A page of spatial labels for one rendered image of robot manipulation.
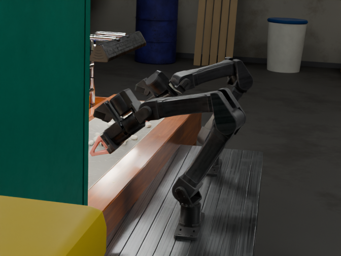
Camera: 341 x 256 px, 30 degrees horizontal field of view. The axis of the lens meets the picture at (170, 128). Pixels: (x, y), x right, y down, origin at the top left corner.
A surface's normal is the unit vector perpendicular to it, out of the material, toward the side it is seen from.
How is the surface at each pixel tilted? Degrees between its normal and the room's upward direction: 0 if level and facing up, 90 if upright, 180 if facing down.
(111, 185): 0
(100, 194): 0
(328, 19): 90
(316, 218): 0
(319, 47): 90
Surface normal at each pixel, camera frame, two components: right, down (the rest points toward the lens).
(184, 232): 0.04, -0.97
